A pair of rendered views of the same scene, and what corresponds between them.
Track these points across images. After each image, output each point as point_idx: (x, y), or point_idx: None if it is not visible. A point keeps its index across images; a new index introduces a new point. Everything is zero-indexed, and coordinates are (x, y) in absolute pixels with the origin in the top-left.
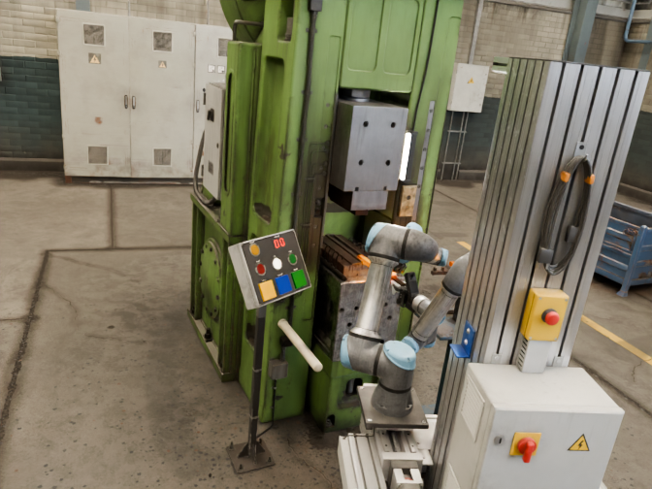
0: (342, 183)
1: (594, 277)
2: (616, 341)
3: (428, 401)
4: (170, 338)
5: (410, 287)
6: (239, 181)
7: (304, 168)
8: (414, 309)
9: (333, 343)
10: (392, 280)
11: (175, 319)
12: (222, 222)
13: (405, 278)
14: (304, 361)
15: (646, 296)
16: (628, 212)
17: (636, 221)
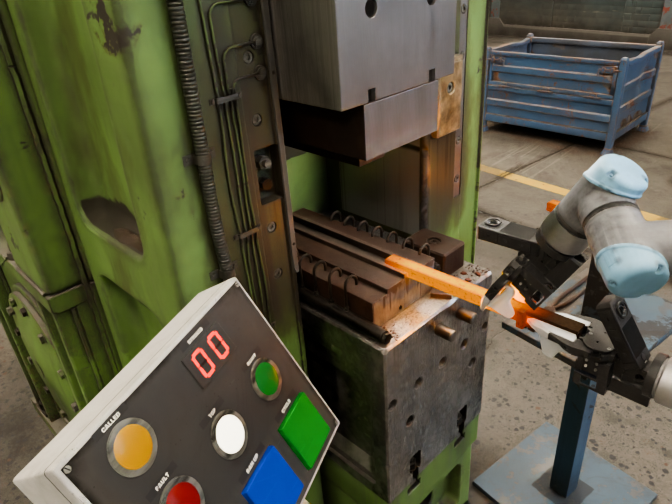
0: (333, 88)
1: (561, 141)
2: (654, 220)
3: (510, 433)
4: (12, 481)
5: (630, 343)
6: (16, 158)
7: (198, 69)
8: (668, 405)
9: (384, 472)
10: (537, 322)
11: (13, 429)
12: (19, 263)
13: (602, 321)
14: (313, 500)
15: (631, 147)
16: (576, 49)
17: (589, 57)
